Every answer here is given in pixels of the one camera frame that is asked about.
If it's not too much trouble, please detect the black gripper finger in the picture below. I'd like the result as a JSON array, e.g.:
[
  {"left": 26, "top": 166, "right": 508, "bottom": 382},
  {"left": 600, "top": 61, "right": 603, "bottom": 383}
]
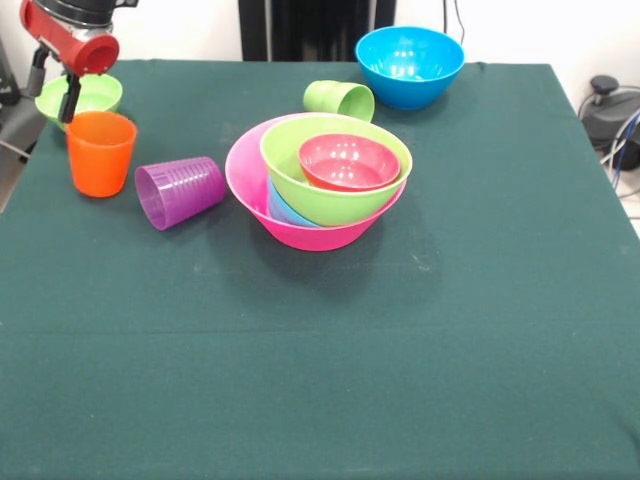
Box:
[
  {"left": 57, "top": 73, "right": 83, "bottom": 125},
  {"left": 25, "top": 45, "right": 52, "bottom": 99}
]

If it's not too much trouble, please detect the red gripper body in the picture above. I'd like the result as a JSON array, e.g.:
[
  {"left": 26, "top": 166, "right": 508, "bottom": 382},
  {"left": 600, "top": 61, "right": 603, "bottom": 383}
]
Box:
[{"left": 19, "top": 0, "right": 121, "bottom": 78}]

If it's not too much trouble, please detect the small green bowl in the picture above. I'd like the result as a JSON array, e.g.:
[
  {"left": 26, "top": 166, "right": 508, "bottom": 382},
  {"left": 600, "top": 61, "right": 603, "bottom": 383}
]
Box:
[{"left": 34, "top": 71, "right": 124, "bottom": 132}]

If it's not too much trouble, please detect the orange red cup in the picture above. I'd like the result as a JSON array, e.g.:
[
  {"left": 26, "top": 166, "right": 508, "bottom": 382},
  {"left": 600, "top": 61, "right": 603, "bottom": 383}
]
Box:
[{"left": 65, "top": 110, "right": 139, "bottom": 199}]

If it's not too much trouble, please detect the purple cup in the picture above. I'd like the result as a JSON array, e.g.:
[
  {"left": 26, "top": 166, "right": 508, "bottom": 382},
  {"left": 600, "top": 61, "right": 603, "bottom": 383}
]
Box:
[{"left": 133, "top": 155, "right": 227, "bottom": 232}]

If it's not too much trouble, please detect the large pink bowl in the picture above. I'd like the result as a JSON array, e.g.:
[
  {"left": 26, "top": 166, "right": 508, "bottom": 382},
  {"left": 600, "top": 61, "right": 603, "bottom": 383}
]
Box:
[{"left": 224, "top": 113, "right": 408, "bottom": 252}]

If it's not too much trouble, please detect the large green bowl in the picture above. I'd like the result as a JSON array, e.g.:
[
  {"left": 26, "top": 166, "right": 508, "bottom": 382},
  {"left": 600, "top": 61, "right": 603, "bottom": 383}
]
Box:
[{"left": 259, "top": 113, "right": 414, "bottom": 228}]

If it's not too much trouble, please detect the small cyan bowl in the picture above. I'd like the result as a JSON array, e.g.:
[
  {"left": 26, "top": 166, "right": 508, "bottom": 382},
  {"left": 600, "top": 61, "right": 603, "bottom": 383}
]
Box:
[{"left": 266, "top": 174, "right": 321, "bottom": 229}]

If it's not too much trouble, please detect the green cup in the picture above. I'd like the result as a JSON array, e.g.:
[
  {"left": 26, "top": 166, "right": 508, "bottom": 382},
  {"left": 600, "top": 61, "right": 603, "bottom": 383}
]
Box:
[{"left": 302, "top": 79, "right": 376, "bottom": 123}]

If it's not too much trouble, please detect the small magenta bowl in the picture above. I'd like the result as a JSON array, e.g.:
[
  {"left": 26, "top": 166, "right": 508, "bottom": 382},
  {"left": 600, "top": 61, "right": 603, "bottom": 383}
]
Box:
[{"left": 297, "top": 133, "right": 402, "bottom": 193}]

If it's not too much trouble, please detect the large blue bowl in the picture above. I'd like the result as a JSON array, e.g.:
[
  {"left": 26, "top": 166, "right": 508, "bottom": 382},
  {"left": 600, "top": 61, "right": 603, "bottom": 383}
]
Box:
[{"left": 354, "top": 25, "right": 467, "bottom": 111}]

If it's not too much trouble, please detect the black device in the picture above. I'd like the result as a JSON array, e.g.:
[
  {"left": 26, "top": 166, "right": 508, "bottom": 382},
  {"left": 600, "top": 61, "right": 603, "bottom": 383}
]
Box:
[{"left": 0, "top": 37, "right": 21, "bottom": 106}]

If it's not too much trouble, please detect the dark green tablecloth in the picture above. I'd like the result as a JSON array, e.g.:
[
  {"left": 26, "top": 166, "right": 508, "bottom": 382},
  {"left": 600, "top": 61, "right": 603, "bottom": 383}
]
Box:
[{"left": 0, "top": 58, "right": 640, "bottom": 480}]

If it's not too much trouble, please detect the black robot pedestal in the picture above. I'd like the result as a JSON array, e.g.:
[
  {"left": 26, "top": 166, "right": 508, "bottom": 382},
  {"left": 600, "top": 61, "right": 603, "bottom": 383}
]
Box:
[{"left": 238, "top": 0, "right": 399, "bottom": 62}]

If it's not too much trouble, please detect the tangle of cables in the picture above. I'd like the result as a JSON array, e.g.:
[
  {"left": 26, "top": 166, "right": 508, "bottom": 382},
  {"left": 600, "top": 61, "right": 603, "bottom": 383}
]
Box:
[{"left": 599, "top": 107, "right": 640, "bottom": 221}]

